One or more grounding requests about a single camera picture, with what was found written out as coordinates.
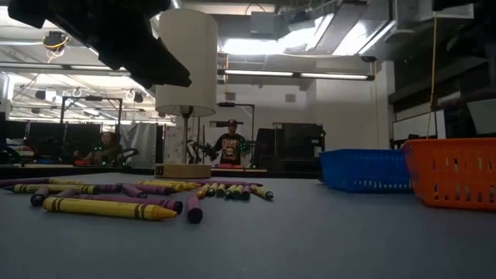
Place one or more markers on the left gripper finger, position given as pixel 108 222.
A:
pixel 162 73

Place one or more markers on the purple crayon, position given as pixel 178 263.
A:
pixel 134 191
pixel 170 204
pixel 155 189
pixel 38 197
pixel 66 192
pixel 23 181
pixel 194 211
pixel 246 192
pixel 232 182
pixel 110 188

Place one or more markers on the green-tipped yellow crayon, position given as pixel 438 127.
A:
pixel 54 188
pixel 230 191
pixel 262 192
pixel 221 190
pixel 212 189
pixel 237 192

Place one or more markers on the small black robot arm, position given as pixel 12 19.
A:
pixel 197 149

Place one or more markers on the white shade wooden base lamp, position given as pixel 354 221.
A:
pixel 188 58

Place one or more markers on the grey curtain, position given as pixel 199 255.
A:
pixel 139 145

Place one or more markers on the person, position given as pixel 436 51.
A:
pixel 230 147
pixel 102 151

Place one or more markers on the black cabinet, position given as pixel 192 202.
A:
pixel 290 147

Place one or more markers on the blue plastic basket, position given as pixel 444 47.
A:
pixel 364 170

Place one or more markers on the whiteboard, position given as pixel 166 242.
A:
pixel 418 126

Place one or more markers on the orange plastic basket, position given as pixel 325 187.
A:
pixel 453 174

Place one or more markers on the grey panel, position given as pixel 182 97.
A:
pixel 482 116

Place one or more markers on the black gantry frame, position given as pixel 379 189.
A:
pixel 93 98

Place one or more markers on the black table frame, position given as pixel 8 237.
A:
pixel 77 171

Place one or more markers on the rectangular silver air duct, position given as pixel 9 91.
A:
pixel 348 31

